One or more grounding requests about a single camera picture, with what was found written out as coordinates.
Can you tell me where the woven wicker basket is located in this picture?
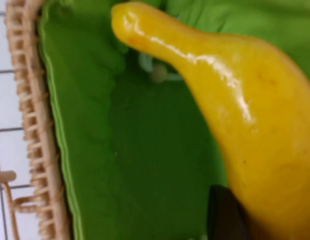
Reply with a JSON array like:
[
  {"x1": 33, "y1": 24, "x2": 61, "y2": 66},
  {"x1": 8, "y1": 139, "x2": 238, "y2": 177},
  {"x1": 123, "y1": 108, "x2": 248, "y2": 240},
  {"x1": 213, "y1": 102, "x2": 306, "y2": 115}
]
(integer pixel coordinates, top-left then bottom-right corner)
[{"x1": 4, "y1": 0, "x2": 72, "y2": 240}]

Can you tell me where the yellow banana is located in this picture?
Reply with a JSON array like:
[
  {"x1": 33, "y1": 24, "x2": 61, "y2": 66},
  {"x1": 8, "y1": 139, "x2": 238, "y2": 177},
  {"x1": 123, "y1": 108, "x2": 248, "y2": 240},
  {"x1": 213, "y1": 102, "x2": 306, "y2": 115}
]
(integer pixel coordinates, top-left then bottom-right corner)
[{"x1": 110, "y1": 1, "x2": 310, "y2": 240}]

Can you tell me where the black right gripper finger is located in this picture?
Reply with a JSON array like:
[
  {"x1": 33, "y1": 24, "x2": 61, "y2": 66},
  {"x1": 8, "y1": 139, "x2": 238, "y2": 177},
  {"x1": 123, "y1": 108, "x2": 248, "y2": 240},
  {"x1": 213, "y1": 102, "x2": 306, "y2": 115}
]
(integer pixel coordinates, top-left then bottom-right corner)
[{"x1": 206, "y1": 184, "x2": 253, "y2": 240}]

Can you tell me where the white grid-patterned tablecloth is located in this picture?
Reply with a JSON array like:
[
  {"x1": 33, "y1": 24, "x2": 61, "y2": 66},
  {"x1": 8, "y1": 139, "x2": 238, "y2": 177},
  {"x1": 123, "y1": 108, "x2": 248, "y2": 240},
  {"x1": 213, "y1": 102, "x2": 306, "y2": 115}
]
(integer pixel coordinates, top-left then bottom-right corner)
[{"x1": 0, "y1": 0, "x2": 42, "y2": 240}]

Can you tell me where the wicker basket with green liner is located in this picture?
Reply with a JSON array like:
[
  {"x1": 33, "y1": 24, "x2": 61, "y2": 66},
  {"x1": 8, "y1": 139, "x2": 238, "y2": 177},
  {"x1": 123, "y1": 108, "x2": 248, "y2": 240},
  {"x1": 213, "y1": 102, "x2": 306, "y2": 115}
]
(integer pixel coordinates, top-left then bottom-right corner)
[{"x1": 36, "y1": 0, "x2": 310, "y2": 240}]

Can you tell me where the wooden toggle clasp with cord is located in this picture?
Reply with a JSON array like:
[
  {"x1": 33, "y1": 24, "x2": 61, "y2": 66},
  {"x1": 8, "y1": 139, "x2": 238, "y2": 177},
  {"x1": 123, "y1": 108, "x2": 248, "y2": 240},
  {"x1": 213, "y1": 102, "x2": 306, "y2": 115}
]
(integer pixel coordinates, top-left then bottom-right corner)
[{"x1": 0, "y1": 170, "x2": 34, "y2": 240}]

